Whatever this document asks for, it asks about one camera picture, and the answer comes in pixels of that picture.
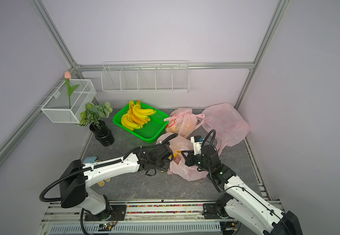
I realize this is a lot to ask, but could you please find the pink artificial tulip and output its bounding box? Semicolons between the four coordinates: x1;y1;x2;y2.
64;71;79;109

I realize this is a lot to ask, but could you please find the printed pink plastic bag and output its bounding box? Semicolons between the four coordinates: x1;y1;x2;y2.
164;108;205;138
167;136;208;181

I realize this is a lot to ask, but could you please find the white wire basket left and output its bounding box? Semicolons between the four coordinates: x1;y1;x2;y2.
41;79;96;124

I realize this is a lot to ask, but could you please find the green potted plant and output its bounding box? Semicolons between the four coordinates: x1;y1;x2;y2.
76;102;113;129

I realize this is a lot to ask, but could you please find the plain pink plastic bag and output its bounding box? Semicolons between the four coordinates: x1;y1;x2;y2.
201;103;251;155

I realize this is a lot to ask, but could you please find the white wire shelf back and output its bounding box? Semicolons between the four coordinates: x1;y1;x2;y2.
101;60;190;93

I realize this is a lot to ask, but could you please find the yellow banana bunch in basket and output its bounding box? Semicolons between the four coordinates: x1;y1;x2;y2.
121;100;157;131

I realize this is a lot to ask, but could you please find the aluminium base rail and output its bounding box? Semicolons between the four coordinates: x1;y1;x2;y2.
36;199;246;235

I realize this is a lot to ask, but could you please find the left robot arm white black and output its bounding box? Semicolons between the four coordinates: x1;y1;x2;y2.
39;141;174;220

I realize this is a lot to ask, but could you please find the green plastic basket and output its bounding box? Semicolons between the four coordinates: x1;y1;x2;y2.
113;103;169;143

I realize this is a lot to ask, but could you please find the yellow white work glove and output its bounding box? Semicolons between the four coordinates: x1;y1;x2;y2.
97;160;112;187

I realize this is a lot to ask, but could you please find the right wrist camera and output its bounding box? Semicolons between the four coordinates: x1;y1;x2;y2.
190;136;204;155

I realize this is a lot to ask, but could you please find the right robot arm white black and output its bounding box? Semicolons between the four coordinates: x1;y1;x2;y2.
181;145;303;235

